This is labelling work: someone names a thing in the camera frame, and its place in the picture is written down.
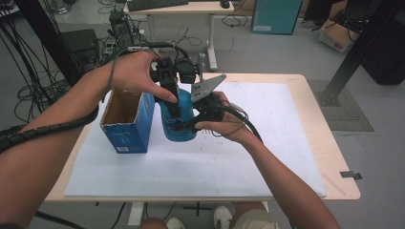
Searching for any black computer case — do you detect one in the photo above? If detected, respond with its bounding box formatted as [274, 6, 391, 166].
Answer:
[60, 28, 101, 73]

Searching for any person's right hand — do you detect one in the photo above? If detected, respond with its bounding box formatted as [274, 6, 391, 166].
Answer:
[194, 91, 256, 144]

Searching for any teal cabinet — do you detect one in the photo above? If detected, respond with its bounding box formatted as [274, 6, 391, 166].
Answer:
[250, 0, 304, 35]

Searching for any black floor cable loop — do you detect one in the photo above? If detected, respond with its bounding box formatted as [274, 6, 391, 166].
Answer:
[221, 12, 249, 29]

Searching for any brown cardboard box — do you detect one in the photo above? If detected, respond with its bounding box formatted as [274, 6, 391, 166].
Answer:
[318, 18, 362, 54]

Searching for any wooden desk with white legs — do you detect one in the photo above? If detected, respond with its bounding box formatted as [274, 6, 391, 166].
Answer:
[123, 0, 235, 73]

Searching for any white shoe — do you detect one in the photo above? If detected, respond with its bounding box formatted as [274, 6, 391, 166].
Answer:
[213, 205, 233, 229]
[165, 217, 186, 229]

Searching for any grey tape piece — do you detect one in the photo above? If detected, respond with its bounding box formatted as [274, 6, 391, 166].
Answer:
[339, 170, 363, 181]

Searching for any blue bottle with white cap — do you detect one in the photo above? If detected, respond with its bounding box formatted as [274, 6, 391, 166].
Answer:
[158, 88, 199, 143]

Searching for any blue cardboard box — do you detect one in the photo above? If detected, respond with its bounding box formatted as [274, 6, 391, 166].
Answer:
[99, 89, 156, 155]

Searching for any black keyboard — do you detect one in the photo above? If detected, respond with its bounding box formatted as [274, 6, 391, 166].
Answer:
[127, 0, 189, 12]

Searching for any black computer tower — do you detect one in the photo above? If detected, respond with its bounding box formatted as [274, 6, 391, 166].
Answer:
[108, 9, 138, 49]

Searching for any green floor mat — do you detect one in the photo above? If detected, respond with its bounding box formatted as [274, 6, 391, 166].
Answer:
[307, 79, 375, 133]

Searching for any person's right leg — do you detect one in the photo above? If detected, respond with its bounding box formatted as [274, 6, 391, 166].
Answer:
[232, 201, 281, 229]

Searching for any person's left hand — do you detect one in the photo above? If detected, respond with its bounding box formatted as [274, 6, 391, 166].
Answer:
[109, 51, 180, 104]

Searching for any white foam mat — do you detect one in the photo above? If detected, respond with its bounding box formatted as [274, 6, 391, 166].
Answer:
[63, 80, 328, 198]

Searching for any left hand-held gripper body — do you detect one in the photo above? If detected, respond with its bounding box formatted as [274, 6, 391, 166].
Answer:
[149, 52, 205, 85]

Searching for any person's leg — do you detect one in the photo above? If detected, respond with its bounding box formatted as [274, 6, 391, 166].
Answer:
[139, 217, 170, 229]
[232, 201, 281, 229]

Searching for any bundle of black floor cables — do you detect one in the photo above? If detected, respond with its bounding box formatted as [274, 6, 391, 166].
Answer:
[0, 18, 84, 125]

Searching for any white power strip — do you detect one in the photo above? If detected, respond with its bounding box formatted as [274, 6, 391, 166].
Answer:
[103, 37, 117, 58]

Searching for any black curtain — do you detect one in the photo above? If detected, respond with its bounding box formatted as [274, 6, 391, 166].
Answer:
[359, 12, 405, 86]

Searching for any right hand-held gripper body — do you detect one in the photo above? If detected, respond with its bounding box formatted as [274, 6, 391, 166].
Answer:
[190, 73, 227, 125]

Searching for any white table leg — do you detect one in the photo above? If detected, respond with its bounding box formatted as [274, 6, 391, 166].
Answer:
[127, 200, 146, 229]

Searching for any person's left leg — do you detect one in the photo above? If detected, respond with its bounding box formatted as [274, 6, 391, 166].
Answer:
[139, 217, 170, 229]

